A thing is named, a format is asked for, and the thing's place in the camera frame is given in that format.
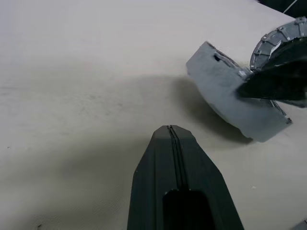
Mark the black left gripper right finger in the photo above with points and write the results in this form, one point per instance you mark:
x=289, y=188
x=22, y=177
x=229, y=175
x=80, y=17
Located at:
x=204, y=172

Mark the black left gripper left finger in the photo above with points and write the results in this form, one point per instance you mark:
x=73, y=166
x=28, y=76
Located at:
x=148, y=179

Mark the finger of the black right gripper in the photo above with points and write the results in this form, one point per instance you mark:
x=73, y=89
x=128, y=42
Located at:
x=290, y=52
x=275, y=83

